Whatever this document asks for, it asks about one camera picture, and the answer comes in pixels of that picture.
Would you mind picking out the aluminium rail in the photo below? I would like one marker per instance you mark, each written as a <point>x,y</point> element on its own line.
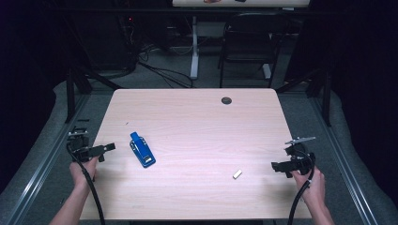
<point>37,175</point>
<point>345,170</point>

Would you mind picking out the long white desk leg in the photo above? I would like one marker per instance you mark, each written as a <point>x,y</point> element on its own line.
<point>194,56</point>

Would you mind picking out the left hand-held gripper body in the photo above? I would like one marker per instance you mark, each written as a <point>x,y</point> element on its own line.
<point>78,146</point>

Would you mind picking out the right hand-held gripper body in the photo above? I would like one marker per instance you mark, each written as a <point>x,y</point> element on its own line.
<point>300,157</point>

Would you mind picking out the dark cabinet with red light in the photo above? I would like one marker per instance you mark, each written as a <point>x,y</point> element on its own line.
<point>103,43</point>

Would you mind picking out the person's left hand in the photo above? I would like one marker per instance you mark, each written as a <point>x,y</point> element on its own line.
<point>77,175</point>

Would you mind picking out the blue stapler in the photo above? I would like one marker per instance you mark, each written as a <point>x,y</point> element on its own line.
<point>142,153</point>

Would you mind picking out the person's right hand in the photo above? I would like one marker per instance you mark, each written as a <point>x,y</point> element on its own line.
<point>316,187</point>

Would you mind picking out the short white desk foot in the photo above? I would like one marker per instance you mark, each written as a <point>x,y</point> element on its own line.
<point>267,72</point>

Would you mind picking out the black floor frame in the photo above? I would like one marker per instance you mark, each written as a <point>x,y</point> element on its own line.
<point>82,127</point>

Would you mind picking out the black chair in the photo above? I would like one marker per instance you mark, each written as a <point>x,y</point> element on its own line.
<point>247,47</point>

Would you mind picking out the black table grommet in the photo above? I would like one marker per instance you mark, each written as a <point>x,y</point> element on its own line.
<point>226,100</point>

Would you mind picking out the small black strip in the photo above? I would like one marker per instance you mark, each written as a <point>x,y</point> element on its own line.
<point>83,120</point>

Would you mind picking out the white staple strip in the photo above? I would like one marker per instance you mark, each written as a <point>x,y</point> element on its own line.
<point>237,174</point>

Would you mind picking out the black metal stand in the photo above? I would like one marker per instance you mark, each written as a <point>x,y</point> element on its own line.
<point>70,97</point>
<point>327,103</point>

